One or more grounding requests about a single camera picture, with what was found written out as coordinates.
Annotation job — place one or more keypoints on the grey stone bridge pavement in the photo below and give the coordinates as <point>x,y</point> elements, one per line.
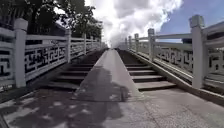
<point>160,110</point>

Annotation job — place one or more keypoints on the white carved stone railing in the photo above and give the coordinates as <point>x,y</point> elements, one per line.
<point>20,50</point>
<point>197,50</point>

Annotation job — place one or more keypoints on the grey stone steps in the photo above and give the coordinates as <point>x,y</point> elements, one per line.
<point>71,78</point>
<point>148,78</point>

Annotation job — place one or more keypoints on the dark green trees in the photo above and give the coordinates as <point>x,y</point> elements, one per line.
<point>40,13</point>

